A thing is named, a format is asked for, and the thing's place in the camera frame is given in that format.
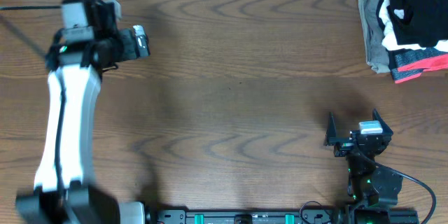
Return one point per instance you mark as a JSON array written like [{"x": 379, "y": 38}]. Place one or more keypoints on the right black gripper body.
[{"x": 344, "y": 146}]

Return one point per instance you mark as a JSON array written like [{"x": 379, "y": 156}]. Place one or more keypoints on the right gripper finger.
[
  {"x": 331, "y": 132},
  {"x": 386, "y": 129}
]

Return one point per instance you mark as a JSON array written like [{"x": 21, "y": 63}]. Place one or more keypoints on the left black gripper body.
[{"x": 122, "y": 47}]

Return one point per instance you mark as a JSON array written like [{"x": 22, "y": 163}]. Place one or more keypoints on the black polo shirt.
[{"x": 421, "y": 22}]

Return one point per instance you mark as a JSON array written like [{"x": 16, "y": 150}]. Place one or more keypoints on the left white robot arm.
[{"x": 89, "y": 44}]

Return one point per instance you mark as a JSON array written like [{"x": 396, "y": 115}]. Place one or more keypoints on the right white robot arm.
[{"x": 374, "y": 189}]

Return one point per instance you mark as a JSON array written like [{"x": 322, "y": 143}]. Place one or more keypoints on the khaki folded garment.
[{"x": 376, "y": 56}]

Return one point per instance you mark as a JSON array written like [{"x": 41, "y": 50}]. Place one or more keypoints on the grey red folded garment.
[{"x": 406, "y": 65}]

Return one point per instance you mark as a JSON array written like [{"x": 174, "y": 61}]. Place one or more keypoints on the white folded garment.
[{"x": 390, "y": 41}]

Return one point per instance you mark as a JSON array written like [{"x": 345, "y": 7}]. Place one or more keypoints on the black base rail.
[{"x": 308, "y": 213}]

